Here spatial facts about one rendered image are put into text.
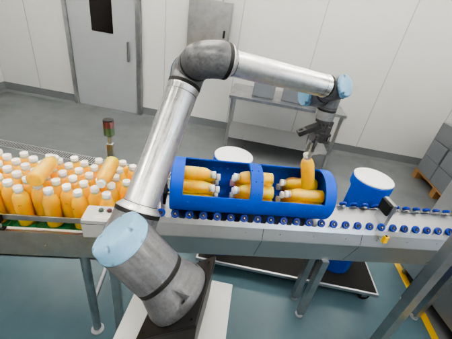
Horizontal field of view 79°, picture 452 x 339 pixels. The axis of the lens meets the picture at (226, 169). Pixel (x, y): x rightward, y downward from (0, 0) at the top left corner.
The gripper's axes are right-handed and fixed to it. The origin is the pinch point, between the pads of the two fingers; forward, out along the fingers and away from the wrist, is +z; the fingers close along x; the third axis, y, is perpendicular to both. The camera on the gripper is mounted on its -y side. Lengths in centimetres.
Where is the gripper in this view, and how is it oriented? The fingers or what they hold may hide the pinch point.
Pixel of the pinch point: (307, 155)
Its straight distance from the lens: 150.0
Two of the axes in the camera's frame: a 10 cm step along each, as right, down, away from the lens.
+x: -0.6, -5.2, 8.5
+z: -1.5, 8.5, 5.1
